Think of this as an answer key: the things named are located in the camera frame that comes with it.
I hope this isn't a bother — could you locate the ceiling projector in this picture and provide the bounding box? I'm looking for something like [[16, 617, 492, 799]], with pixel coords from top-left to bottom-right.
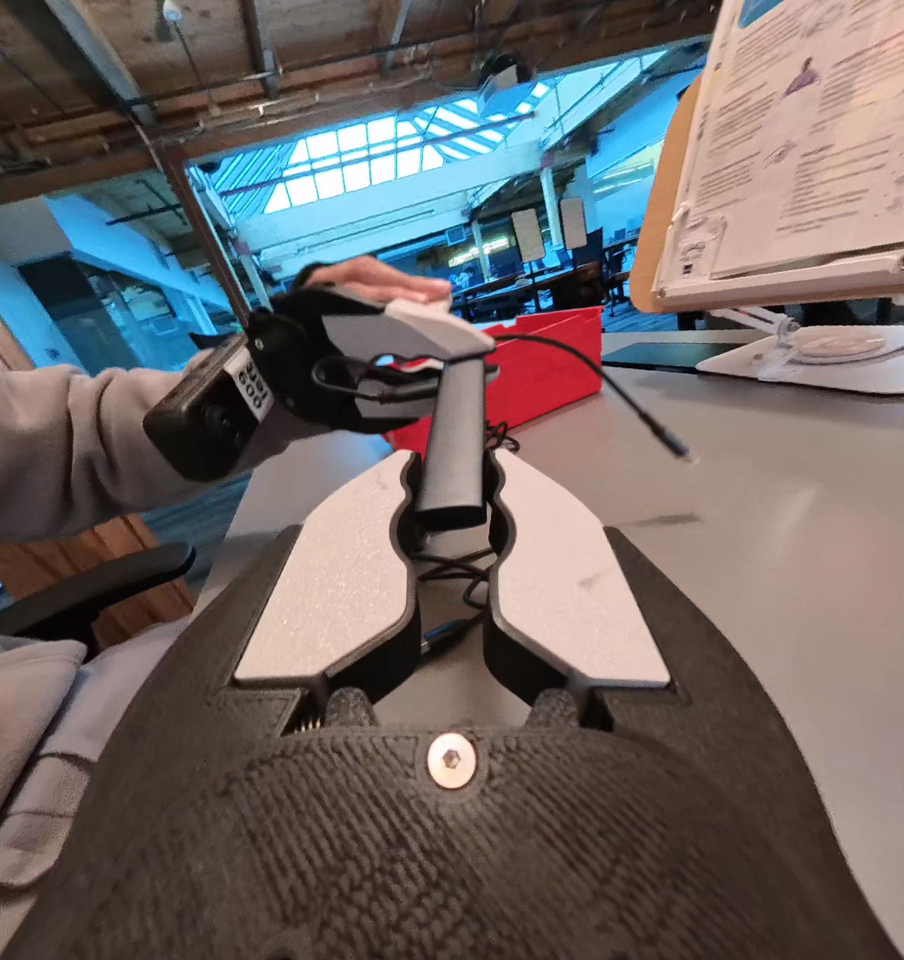
[[478, 54, 536, 117]]

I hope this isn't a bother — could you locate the skylight window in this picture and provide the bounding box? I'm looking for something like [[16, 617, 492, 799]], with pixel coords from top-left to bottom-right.
[[260, 97, 551, 215]]

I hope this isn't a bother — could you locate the printed paper sheet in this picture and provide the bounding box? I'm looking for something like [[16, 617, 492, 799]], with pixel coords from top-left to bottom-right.
[[673, 0, 904, 279]]

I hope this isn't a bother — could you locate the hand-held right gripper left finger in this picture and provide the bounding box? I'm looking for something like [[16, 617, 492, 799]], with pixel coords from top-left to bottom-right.
[[233, 448, 425, 695]]

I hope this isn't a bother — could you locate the long wooden work table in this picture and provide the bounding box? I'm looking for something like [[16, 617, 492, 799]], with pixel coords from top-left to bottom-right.
[[452, 258, 633, 324]]

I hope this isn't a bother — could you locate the dark grey usb hub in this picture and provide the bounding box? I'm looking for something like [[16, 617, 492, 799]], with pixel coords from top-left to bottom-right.
[[414, 360, 502, 531]]

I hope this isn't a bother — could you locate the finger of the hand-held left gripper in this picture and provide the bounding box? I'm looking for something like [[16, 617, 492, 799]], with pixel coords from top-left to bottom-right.
[[354, 358, 455, 421], [320, 298, 497, 361]]

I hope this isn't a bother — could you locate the black usb cable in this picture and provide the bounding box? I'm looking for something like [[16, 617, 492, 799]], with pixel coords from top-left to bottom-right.
[[413, 421, 522, 661]]

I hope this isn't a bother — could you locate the person's left forearm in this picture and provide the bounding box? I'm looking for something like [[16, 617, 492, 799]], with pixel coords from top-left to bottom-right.
[[0, 346, 303, 547]]

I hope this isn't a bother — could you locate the black flat pad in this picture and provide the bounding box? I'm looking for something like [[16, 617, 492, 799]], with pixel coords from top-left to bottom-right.
[[600, 341, 746, 374]]

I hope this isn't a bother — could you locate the black hub cable with plug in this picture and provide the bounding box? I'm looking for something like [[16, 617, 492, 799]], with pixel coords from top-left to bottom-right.
[[311, 333, 693, 462]]

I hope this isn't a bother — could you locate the black chair armrest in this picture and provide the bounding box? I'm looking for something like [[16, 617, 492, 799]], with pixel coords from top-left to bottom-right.
[[0, 541, 197, 646]]

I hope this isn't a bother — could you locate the wooden book stand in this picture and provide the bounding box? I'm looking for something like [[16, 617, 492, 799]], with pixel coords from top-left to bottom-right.
[[630, 71, 904, 396]]

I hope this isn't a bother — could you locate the red plastic bin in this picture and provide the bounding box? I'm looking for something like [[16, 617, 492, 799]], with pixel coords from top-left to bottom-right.
[[383, 305, 605, 455]]

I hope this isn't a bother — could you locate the grey desk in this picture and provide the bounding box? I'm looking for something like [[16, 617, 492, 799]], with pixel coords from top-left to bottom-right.
[[0, 330, 904, 960]]

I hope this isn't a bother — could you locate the person's grey sweatshirt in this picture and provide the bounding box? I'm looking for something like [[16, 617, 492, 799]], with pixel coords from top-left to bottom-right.
[[0, 633, 191, 939]]

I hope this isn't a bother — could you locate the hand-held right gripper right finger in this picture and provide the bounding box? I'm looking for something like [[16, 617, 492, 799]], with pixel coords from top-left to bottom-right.
[[482, 446, 674, 695]]

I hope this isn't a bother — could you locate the person's left hand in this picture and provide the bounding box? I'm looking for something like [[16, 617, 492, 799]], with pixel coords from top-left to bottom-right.
[[304, 253, 455, 305]]

